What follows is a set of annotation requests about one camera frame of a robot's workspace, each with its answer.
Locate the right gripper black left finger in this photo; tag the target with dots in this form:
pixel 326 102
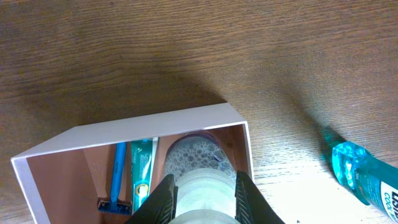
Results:
pixel 160 206

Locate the clear pump bottle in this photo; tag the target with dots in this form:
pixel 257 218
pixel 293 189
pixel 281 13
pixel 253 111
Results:
pixel 205 178

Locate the white box, pink interior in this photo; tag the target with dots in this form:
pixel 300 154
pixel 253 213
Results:
pixel 123 130

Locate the blue disposable razor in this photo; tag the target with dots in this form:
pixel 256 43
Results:
pixel 113 205

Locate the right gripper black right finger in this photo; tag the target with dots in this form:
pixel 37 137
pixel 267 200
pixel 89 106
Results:
pixel 251 206

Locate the blue Listerine mouthwash bottle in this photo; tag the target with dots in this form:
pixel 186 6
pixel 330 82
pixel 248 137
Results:
pixel 371 181

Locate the Colgate toothpaste tube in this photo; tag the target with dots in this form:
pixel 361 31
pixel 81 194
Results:
pixel 142 163

